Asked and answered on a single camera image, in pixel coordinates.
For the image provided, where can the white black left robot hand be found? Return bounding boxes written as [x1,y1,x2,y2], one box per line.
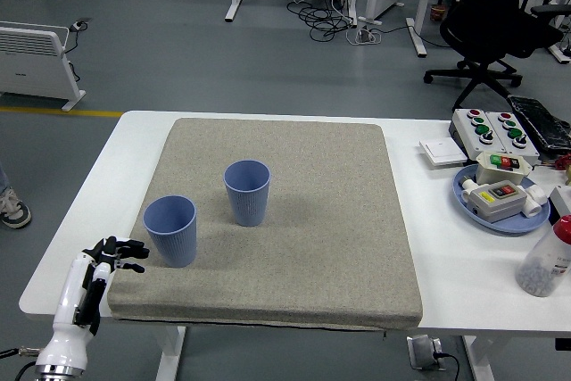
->
[34,236,151,376]

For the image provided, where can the blue ribbed plastic cup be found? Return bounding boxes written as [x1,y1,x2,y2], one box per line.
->
[222,159,272,228]
[142,195,198,269]

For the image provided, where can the grey push-button control box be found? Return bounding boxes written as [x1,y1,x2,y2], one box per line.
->
[484,111,541,168]
[448,107,508,162]

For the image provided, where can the person's shoe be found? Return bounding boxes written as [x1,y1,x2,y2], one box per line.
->
[0,187,33,229]

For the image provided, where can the white table leg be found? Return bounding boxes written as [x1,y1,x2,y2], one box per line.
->
[155,325,187,381]
[461,335,496,381]

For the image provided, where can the grey-brown fabric mat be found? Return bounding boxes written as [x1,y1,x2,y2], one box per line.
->
[105,117,424,332]

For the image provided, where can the white pipe fitting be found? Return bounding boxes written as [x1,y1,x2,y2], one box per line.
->
[521,184,549,218]
[460,177,481,203]

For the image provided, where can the blue round plate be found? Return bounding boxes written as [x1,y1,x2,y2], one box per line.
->
[452,163,552,235]

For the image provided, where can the clear bottle with red cap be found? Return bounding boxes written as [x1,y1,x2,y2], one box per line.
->
[516,214,571,298]

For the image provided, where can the white box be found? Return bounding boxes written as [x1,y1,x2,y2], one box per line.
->
[548,184,571,226]

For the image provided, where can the black wrapped keyboard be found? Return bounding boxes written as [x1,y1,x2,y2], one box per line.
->
[507,94,571,153]

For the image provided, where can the black office chair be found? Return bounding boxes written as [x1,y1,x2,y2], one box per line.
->
[422,0,571,112]

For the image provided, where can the white panel heater with handle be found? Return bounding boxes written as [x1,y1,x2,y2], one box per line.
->
[0,21,87,113]

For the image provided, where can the black floor cable bundle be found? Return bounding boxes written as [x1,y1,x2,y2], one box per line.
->
[285,0,358,43]

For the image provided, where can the white wall switch plate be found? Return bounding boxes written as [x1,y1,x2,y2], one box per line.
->
[418,137,468,170]

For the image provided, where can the grey switch box yellow label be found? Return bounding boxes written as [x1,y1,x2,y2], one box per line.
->
[468,180,530,224]

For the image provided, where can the white switch box coloured buttons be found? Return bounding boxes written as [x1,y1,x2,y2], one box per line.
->
[473,151,534,186]

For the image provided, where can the red wire bundle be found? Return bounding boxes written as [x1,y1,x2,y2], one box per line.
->
[533,155,571,173]

